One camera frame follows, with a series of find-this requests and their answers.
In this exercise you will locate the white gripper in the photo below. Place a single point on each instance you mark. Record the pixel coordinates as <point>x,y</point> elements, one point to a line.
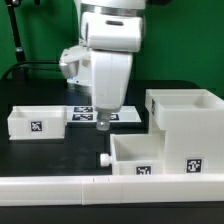
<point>110,77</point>

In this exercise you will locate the white drawer box front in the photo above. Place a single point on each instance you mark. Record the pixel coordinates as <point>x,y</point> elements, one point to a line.
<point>135,154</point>

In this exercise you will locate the white drawer box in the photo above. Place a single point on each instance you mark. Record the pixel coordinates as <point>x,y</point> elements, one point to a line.
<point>135,154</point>
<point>37,122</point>

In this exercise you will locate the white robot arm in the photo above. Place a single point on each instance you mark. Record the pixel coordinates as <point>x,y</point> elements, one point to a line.
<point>110,32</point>

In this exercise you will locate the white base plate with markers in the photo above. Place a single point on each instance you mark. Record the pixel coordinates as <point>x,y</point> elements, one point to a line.
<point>87,114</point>

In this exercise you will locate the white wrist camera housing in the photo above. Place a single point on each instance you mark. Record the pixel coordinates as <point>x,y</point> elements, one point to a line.
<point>72,58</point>

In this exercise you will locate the white drawer frame cabinet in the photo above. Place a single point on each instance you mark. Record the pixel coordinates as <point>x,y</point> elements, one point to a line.
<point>192,124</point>

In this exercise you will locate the white front rail barrier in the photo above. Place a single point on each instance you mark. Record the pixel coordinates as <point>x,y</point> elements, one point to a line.
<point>92,190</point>

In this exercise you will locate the black camera stand pole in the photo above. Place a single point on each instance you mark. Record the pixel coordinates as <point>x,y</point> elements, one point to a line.
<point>18,72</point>

